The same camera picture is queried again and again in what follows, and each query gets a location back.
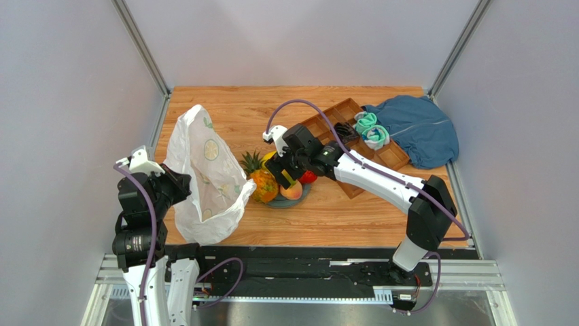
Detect white plastic bag lemon print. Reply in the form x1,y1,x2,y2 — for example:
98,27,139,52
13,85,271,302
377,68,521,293
164,105,256,246

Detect yellow green papaya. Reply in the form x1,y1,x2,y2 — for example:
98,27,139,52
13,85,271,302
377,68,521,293
282,170,297,187

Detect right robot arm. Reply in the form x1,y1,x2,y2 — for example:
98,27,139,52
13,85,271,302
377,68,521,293
262,124,457,274

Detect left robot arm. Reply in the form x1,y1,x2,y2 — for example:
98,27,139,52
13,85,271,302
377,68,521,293
112,162,200,325

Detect yellow mango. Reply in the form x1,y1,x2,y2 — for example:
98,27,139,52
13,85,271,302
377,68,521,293
260,151,277,169

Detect pineapple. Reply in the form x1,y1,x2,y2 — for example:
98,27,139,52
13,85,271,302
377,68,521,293
240,151,279,204

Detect peach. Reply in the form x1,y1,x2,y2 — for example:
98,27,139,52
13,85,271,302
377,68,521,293
279,181,303,200

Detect grey plate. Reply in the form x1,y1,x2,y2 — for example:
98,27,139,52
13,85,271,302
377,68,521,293
266,184,312,209

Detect black rolled sock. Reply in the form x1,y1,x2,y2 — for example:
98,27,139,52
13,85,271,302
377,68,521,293
334,122,360,144

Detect mint green rolled sock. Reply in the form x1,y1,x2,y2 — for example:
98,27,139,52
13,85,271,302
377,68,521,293
353,111,377,134

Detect white teal rolled sock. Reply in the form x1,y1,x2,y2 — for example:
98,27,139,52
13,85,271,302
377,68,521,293
362,125,390,151

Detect wooden compartment tray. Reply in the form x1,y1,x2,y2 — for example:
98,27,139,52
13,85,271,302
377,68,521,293
301,98,410,171

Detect blue garment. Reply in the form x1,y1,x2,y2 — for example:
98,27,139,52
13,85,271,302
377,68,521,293
362,95,459,169

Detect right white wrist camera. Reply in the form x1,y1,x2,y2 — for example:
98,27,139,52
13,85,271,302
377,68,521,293
262,125,287,157

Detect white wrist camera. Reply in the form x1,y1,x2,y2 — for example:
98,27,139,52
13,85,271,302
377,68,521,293
115,145,165,177
262,125,287,157

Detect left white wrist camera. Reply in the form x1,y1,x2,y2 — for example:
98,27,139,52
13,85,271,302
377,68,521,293
115,145,165,177

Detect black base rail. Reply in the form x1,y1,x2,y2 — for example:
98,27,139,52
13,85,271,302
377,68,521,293
121,244,480,313

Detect left aluminium frame post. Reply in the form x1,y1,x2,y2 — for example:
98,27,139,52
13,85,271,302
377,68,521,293
111,0,171,98

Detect aluminium frame post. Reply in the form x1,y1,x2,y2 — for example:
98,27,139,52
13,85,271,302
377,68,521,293
427,0,493,101
111,0,171,98

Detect right aluminium frame post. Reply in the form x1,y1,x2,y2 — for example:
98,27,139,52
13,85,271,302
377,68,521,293
427,0,493,101

